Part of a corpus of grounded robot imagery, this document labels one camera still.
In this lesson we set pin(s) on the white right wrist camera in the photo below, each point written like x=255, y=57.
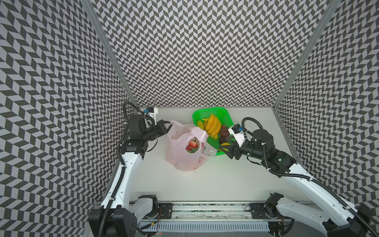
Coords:
x=237, y=132

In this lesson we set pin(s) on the pink plastic bag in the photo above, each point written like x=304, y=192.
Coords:
x=178, y=138

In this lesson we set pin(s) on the aluminium corner post right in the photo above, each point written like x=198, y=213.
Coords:
x=325, y=19

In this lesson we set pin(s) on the yellow fake lemon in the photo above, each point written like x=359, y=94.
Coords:
x=224, y=147

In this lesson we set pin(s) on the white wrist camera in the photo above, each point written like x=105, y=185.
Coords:
x=152, y=112
x=237, y=132

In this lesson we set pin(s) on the yellow fake starfruit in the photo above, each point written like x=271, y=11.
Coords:
x=200, y=124

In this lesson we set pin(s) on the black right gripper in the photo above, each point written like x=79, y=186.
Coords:
x=235, y=149

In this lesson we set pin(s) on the green plastic basket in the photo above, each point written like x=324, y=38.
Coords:
x=222, y=115

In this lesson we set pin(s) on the white vented cable tray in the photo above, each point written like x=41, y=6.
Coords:
x=209, y=227

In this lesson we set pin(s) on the dark purple fake fruit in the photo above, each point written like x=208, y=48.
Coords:
x=224, y=131

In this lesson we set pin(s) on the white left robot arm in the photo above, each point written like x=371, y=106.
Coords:
x=116, y=216

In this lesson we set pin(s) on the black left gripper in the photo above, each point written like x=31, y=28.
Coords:
x=162, y=127

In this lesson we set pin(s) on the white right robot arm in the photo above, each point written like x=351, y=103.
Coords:
x=335, y=216

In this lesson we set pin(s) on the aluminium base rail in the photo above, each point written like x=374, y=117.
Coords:
x=218, y=211

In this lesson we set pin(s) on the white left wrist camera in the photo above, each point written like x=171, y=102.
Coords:
x=152, y=112

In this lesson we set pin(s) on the aluminium corner post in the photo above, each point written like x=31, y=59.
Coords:
x=93, y=18
x=325, y=19

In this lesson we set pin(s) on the aluminium corner post left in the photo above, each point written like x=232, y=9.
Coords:
x=93, y=18

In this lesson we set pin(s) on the yellow fake banana bunch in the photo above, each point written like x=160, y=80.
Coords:
x=212, y=126

